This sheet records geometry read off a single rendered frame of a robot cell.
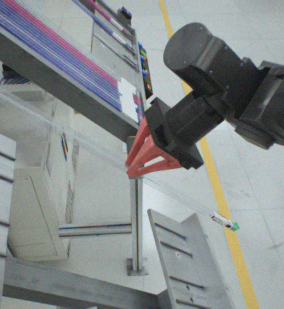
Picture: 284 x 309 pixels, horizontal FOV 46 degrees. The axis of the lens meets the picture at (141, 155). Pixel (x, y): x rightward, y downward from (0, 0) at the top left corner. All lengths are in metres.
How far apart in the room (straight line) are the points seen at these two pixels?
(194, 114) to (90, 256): 1.20
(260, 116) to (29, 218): 1.02
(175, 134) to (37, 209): 0.85
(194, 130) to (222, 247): 1.20
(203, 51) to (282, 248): 1.39
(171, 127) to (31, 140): 0.76
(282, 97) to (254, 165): 1.64
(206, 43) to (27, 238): 1.14
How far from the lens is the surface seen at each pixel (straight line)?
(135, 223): 1.20
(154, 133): 0.43
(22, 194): 1.16
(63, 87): 0.85
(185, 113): 0.43
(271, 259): 1.63
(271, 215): 1.77
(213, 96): 0.42
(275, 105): 0.34
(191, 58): 0.36
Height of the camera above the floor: 1.34
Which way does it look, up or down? 44 degrees down
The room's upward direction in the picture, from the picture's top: straight up
